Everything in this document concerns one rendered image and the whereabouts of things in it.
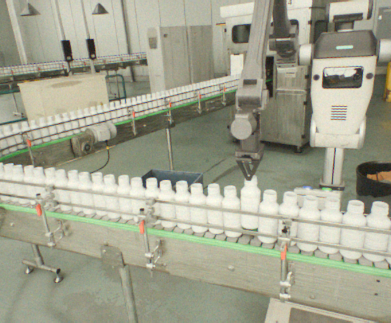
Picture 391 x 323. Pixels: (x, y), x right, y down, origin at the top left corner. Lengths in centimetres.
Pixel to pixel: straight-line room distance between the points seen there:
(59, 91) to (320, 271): 453
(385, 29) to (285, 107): 855
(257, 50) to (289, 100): 372
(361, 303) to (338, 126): 72
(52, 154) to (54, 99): 258
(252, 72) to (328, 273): 61
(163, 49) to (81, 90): 235
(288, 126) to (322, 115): 326
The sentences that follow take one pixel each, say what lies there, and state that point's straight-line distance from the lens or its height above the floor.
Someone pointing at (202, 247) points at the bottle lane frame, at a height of 97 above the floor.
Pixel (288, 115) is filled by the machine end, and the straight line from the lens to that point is 470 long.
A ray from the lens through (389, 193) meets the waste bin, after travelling 252.
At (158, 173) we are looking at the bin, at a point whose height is 92.
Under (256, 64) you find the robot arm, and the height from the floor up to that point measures 154.
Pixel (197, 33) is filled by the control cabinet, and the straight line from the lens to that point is 783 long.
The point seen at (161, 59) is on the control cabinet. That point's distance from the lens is 699.
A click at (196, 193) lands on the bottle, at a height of 115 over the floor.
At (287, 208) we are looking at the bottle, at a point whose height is 113.
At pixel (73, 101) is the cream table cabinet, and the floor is 88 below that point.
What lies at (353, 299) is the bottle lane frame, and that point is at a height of 88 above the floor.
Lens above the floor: 161
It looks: 21 degrees down
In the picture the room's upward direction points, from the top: 4 degrees counter-clockwise
